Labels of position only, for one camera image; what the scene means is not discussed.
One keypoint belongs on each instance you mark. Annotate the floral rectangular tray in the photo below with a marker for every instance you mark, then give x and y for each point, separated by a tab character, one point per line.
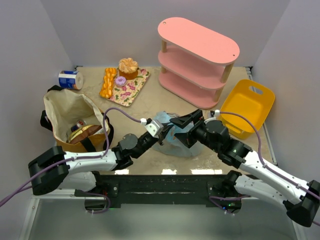
125	95

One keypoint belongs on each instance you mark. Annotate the brown paper tote bag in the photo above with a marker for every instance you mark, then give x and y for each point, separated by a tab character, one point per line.
63	108

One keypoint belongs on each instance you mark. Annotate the blue white carton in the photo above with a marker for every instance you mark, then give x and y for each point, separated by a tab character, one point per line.
72	80

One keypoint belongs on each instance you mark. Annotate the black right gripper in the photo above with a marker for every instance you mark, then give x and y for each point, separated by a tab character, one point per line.
193	128

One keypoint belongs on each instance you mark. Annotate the silver drink can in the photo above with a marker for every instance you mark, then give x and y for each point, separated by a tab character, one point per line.
79	123

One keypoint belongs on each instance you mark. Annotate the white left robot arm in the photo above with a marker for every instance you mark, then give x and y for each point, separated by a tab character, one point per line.
52	167

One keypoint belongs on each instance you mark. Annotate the orange frosted cupcake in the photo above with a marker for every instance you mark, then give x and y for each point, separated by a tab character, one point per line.
128	68

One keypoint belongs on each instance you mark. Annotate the purple frosted donut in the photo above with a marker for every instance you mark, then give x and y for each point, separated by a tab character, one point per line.
120	81

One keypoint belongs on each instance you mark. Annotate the twisted orange bread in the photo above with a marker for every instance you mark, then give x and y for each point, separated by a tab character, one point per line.
108	82

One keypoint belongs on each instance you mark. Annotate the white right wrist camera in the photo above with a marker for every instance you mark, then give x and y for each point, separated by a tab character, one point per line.
213	115

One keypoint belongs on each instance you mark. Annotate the yellow plastic basket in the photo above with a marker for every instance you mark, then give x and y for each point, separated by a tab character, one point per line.
250	100

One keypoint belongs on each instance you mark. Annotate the pink three-tier shelf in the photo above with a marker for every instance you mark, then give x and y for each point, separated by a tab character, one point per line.
195	61

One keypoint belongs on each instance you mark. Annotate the brown chips bag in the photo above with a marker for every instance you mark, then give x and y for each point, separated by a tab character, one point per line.
83	132

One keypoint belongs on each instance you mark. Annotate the black table front frame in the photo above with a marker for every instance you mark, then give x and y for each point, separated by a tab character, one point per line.
207	190

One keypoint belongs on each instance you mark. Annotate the blue printed plastic bag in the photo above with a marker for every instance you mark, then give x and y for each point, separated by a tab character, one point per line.
173	147

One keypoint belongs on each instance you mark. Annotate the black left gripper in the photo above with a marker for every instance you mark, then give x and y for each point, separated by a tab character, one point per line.
161	136

